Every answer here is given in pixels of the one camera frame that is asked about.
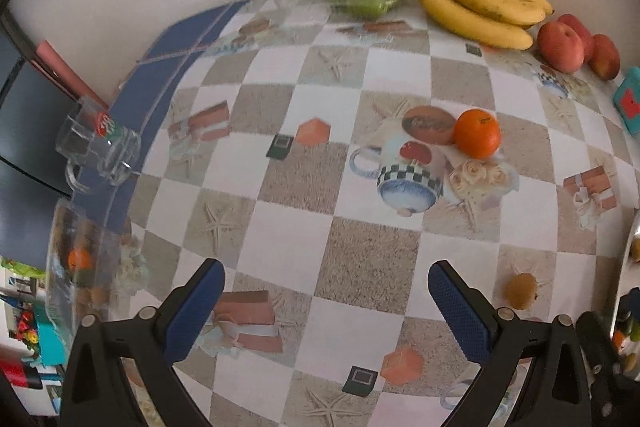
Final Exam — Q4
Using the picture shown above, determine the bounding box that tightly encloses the brown kiwi fruit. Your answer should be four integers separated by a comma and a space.
629, 236, 640, 263

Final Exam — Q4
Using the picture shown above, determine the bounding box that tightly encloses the orange tangerine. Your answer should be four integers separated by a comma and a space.
454, 108, 501, 159

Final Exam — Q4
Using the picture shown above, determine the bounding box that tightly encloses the steel round tray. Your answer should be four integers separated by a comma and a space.
606, 206, 640, 383

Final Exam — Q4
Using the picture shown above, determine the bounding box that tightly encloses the clear glass bowl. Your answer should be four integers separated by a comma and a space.
44, 198, 131, 352

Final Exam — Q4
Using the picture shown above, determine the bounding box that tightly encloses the clear glass mug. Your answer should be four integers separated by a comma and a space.
55, 95, 141, 194

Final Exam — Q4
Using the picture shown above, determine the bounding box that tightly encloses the teal plastic container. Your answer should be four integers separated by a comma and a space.
613, 66, 640, 135

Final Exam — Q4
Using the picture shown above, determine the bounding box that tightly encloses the patterned tablecloth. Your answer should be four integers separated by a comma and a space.
79, 0, 639, 426

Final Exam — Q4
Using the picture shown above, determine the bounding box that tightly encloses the red apple right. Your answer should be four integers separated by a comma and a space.
588, 34, 620, 81

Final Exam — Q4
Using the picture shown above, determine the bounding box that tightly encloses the red apple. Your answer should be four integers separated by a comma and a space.
588, 34, 620, 81
558, 14, 594, 62

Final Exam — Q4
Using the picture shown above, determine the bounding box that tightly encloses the pink apple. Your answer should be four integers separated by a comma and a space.
537, 20, 585, 74

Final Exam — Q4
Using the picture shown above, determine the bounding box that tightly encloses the red apple middle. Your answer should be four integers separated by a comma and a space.
558, 14, 594, 62

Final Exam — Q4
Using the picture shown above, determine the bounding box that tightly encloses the yellow banana bunch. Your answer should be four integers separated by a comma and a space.
419, 0, 553, 50

